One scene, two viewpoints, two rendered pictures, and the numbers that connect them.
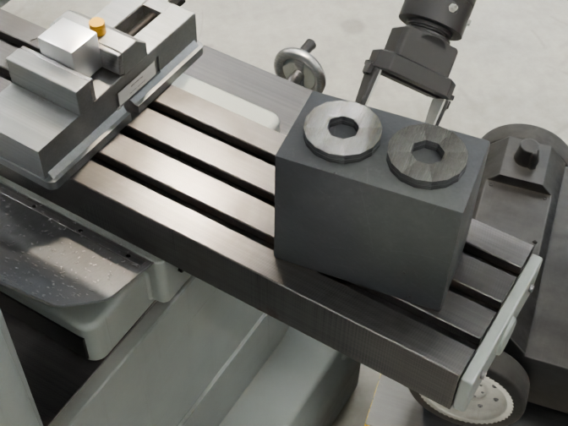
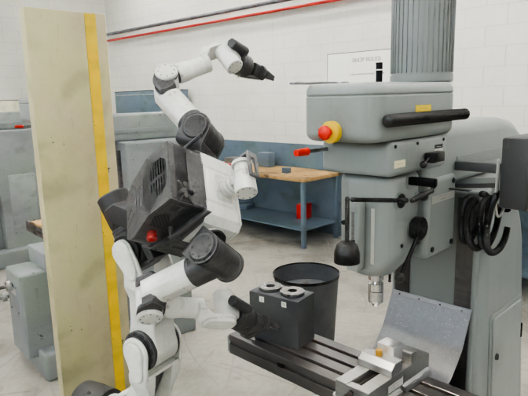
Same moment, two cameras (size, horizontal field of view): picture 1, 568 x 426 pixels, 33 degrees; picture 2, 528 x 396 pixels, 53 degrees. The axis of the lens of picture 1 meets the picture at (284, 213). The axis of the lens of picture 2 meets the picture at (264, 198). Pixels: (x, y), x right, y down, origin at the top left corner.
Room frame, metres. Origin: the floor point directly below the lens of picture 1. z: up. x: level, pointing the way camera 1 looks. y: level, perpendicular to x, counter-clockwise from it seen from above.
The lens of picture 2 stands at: (2.63, 0.31, 1.86)
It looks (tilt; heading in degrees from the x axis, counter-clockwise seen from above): 11 degrees down; 194
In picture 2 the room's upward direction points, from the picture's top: 1 degrees counter-clockwise
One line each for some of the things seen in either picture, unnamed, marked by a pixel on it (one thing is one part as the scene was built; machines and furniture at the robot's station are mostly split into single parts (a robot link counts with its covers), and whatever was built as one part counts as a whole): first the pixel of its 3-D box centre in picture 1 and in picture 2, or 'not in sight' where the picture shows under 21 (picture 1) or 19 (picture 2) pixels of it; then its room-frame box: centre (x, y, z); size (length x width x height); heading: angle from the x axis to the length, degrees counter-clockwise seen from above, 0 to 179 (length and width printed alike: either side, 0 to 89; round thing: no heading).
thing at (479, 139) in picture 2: not in sight; (452, 146); (0.56, 0.50, 1.66); 0.80 x 0.23 x 0.20; 149
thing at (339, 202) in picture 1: (377, 198); (281, 313); (0.77, -0.11, 1.04); 0.22 x 0.12 x 0.20; 69
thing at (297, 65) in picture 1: (290, 83); not in sight; (1.41, -0.01, 0.64); 0.16 x 0.12 x 0.12; 149
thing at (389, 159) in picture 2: not in sight; (385, 152); (0.95, 0.27, 1.68); 0.34 x 0.24 x 0.10; 149
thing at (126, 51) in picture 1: (98, 40); (379, 361); (1.06, 0.27, 1.03); 0.12 x 0.06 x 0.04; 58
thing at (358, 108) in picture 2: not in sight; (381, 110); (0.97, 0.26, 1.81); 0.47 x 0.26 x 0.16; 149
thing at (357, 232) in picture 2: not in sight; (356, 235); (1.08, 0.19, 1.45); 0.04 x 0.04 x 0.21; 59
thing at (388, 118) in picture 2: not in sight; (429, 116); (1.03, 0.39, 1.79); 0.45 x 0.04 x 0.04; 149
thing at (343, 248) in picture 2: not in sight; (346, 251); (1.21, 0.18, 1.44); 0.07 x 0.07 x 0.06
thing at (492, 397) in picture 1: (467, 384); not in sight; (0.84, -0.31, 0.50); 0.20 x 0.05 x 0.20; 72
